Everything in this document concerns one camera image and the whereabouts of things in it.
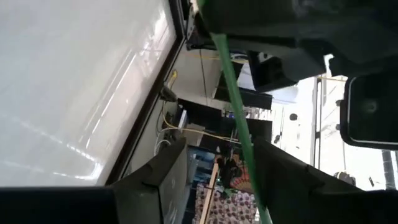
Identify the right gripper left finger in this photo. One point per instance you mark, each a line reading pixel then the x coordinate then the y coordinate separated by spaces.
pixel 155 193

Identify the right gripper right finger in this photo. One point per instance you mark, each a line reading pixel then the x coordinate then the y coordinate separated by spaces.
pixel 295 193

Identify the yellow artificial tulip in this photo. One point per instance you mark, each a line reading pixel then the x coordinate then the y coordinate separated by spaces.
pixel 239 118

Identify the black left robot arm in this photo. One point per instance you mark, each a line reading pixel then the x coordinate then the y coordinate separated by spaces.
pixel 311 31

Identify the orange mandala tapestry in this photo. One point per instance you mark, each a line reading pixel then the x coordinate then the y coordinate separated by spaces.
pixel 241 174

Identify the red floral patterned cloth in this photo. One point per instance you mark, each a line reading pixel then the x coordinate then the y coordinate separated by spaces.
pixel 230 207

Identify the black rounded panel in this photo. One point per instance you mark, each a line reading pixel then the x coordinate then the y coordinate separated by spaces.
pixel 373 124

